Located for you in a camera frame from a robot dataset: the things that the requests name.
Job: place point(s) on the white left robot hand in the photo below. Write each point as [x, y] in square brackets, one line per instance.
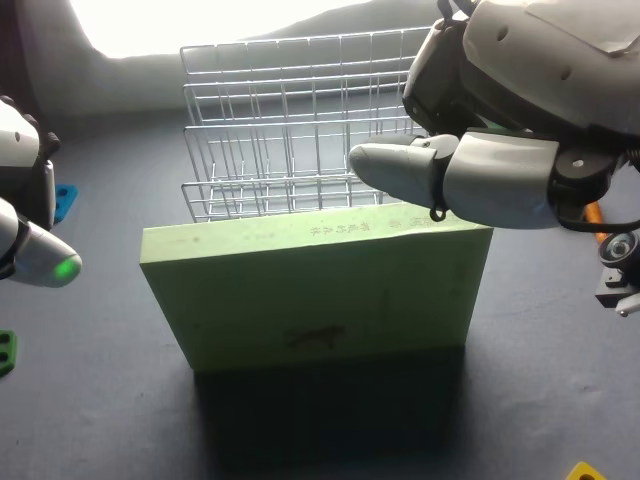
[45, 260]

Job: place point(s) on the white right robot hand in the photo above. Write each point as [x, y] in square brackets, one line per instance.
[525, 75]

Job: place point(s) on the light green book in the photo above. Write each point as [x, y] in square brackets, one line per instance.
[300, 300]

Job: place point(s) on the blue toy block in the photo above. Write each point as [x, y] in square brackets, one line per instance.
[66, 200]

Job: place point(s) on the green toy block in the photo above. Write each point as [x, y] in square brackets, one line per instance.
[7, 352]

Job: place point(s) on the orange toy chicken wing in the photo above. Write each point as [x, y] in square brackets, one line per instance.
[595, 217]

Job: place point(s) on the yellow toy block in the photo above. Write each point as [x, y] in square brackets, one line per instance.
[587, 472]

